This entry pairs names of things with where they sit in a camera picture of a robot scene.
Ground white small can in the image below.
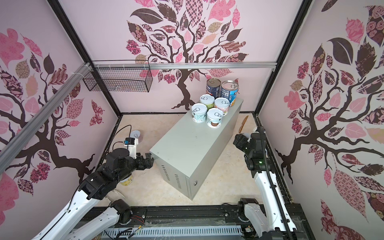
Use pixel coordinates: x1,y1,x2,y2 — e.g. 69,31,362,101
207,108,224,129

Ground pink labelled can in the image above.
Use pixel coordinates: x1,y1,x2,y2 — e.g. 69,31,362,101
214,98,230,116

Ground large blue labelled can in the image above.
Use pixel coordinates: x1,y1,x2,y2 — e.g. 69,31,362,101
221,81,239,107

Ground green labelled small can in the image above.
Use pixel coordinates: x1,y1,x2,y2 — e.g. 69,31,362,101
200,94,215,110

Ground dark tomato can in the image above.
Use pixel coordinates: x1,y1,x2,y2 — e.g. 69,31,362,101
206,78,222,99

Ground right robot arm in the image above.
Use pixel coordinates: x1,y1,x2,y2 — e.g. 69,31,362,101
233,131,308,240

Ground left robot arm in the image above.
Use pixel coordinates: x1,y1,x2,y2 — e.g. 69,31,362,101
34,148,154,240

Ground yellow labelled can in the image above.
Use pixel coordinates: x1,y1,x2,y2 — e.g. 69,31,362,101
120,175,134,186

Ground pink small can left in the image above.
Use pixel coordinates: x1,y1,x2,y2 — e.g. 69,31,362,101
130,130,143,143

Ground grey metal cabinet box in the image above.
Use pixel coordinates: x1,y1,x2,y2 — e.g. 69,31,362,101
150,99,244,200

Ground metal tongs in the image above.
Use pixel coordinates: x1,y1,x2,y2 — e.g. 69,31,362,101
106,190,126,203

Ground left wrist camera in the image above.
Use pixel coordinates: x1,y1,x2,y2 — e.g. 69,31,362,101
124,137,139,159

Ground wooden handled knife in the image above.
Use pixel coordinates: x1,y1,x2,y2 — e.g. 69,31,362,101
238,116,249,134

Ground black base frame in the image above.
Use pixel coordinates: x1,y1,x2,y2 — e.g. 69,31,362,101
70,203,316,240

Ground aluminium rail back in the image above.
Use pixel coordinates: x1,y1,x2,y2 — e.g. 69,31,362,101
94,62,277,70

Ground aluminium rail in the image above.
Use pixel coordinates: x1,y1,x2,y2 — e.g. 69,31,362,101
94,62,277,70
1,63,92,173

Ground black wire basket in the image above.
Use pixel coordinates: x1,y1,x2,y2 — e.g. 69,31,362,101
83,60,153,93

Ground white vented cable duct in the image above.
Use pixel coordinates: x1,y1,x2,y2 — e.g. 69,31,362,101
93,226,244,240

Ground aluminium rail left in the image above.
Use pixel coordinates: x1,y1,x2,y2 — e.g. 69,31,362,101
1,63,92,173

